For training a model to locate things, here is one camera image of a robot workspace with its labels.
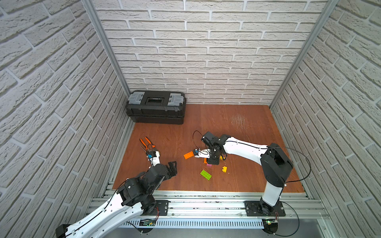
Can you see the black plastic toolbox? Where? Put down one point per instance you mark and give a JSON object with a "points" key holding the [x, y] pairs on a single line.
{"points": [[157, 107]]}

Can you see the orange handled pliers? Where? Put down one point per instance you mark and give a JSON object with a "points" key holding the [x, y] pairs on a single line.
{"points": [[147, 145]]}

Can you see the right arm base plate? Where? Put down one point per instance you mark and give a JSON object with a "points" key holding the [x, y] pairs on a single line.
{"points": [[257, 208]]}

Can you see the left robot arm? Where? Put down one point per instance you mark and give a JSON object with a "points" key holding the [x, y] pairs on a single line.
{"points": [[133, 198]]}

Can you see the long green lego brick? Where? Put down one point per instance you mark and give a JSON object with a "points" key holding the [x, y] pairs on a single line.
{"points": [[206, 175]]}

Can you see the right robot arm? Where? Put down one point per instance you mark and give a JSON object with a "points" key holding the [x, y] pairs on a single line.
{"points": [[276, 165]]}

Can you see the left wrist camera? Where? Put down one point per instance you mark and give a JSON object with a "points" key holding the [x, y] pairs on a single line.
{"points": [[153, 157]]}

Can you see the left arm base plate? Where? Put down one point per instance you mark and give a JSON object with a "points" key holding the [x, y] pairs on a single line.
{"points": [[160, 208]]}

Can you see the aluminium rail frame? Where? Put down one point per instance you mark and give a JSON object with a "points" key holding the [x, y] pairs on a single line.
{"points": [[226, 210]]}

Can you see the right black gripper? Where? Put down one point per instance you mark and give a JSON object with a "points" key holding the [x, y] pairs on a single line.
{"points": [[214, 162]]}

